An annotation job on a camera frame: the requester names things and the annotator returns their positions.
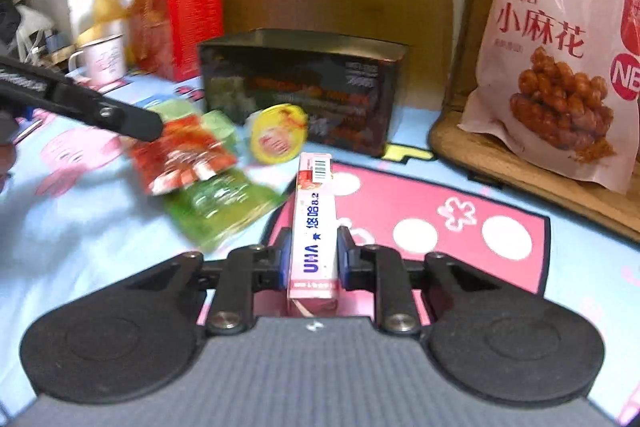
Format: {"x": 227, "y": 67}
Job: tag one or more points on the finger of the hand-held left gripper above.
{"x": 107, "y": 112}

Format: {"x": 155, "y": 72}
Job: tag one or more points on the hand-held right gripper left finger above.
{"x": 283, "y": 259}

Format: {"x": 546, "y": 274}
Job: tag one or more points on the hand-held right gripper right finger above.
{"x": 345, "y": 259}

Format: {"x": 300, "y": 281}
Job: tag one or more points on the pink candy box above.
{"x": 314, "y": 227}

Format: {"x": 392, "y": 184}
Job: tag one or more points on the red snack packet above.
{"x": 180, "y": 157}

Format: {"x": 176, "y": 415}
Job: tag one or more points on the yellow round jelly cup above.
{"x": 277, "y": 134}

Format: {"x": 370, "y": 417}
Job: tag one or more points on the black tin box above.
{"x": 310, "y": 92}

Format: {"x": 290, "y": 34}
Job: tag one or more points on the white enamel mug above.
{"x": 102, "y": 59}

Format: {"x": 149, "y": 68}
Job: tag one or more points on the white plastic bag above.
{"x": 35, "y": 29}

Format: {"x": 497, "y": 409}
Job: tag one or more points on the yellow plush toy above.
{"x": 107, "y": 4}

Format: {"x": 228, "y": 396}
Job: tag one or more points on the cartoon pig printed bedsheet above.
{"x": 75, "y": 217}

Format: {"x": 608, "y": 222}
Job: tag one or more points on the red gift box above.
{"x": 185, "y": 17}

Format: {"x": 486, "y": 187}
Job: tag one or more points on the large pink snack bag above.
{"x": 545, "y": 57}

